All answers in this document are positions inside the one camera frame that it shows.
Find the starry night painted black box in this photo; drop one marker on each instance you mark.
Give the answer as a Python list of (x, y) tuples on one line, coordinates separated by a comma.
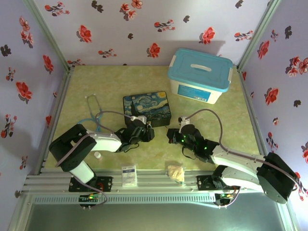
[(146, 106)]

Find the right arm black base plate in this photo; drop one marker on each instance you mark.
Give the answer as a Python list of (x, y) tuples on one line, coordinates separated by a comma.
[(204, 184)]

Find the blue lid plastic storage box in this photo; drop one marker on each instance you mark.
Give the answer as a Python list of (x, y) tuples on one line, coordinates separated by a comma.
[(199, 67)]

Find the grey blue stethoscope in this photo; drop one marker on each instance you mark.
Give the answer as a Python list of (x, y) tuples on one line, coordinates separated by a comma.
[(89, 106)]

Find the clear bag with beige contents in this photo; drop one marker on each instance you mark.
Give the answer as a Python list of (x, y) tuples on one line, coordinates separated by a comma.
[(175, 172)]

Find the small brass padlock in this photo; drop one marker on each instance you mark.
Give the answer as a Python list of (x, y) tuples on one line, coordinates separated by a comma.
[(149, 125)]

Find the small white bottle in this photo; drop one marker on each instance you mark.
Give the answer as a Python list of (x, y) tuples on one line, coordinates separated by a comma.
[(98, 155)]

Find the aluminium frame rail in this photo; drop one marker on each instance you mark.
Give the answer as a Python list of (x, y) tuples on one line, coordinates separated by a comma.
[(154, 180)]

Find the white packet with blue label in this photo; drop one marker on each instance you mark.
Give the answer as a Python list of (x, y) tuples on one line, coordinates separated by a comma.
[(129, 175)]

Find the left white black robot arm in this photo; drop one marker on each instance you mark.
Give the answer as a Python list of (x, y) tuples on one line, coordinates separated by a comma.
[(106, 142)]

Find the aluminium corner post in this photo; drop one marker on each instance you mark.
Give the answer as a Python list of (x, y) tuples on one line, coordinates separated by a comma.
[(258, 33), (48, 36)]

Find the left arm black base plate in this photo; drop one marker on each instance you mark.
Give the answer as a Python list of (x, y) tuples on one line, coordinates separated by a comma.
[(106, 184)]

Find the aluminium side rail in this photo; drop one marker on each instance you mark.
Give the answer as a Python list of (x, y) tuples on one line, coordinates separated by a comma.
[(251, 113), (56, 115)]

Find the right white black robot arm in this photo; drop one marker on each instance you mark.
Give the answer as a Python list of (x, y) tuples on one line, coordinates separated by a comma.
[(240, 161)]

